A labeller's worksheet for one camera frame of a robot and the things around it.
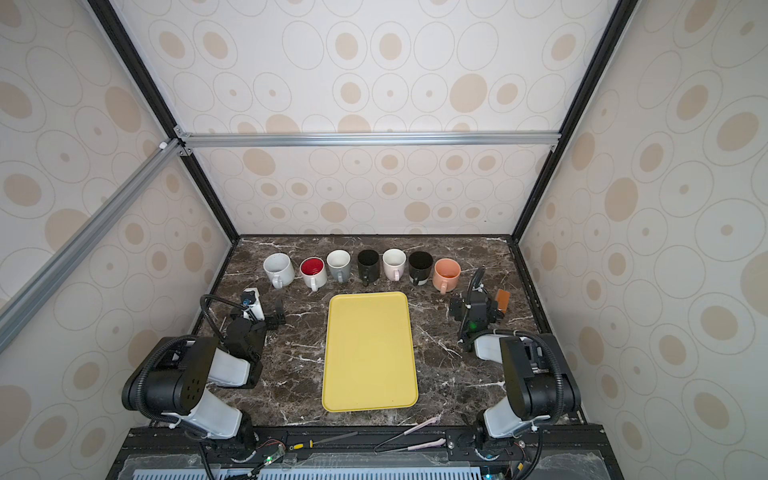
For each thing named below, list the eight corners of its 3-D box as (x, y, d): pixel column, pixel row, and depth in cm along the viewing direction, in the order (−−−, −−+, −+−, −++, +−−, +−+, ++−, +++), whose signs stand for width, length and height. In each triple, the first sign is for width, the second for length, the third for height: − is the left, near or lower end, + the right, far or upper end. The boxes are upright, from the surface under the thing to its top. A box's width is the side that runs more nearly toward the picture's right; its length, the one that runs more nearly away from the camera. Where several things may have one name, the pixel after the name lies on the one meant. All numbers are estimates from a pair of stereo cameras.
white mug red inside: (301, 294, 105) (296, 281, 99) (307, 270, 112) (302, 256, 106) (324, 294, 105) (320, 281, 99) (328, 270, 112) (324, 256, 106)
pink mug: (382, 288, 106) (382, 271, 99) (383, 265, 113) (382, 248, 106) (406, 288, 106) (407, 271, 99) (405, 265, 113) (406, 248, 106)
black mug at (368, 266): (359, 286, 106) (357, 271, 99) (360, 265, 113) (359, 249, 106) (379, 286, 106) (378, 271, 99) (379, 265, 113) (379, 249, 106)
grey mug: (328, 291, 106) (323, 273, 98) (332, 267, 113) (328, 249, 105) (350, 291, 106) (347, 273, 98) (353, 267, 113) (350, 249, 105)
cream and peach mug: (434, 300, 104) (437, 284, 96) (431, 275, 111) (434, 258, 103) (458, 300, 104) (463, 284, 96) (454, 275, 111) (459, 258, 103)
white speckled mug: (274, 296, 103) (266, 282, 97) (270, 271, 111) (262, 256, 104) (298, 289, 105) (292, 274, 99) (293, 265, 113) (287, 249, 106)
